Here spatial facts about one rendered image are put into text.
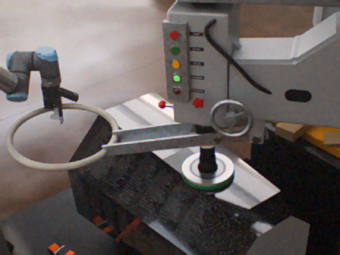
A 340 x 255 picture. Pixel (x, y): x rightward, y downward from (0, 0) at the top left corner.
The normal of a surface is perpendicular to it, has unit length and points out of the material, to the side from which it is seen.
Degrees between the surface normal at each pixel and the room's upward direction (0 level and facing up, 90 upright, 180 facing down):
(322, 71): 90
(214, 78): 90
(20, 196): 0
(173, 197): 45
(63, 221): 0
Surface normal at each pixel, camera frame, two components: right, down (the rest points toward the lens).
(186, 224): -0.61, -0.32
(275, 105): -0.30, 0.55
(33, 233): -0.07, -0.83
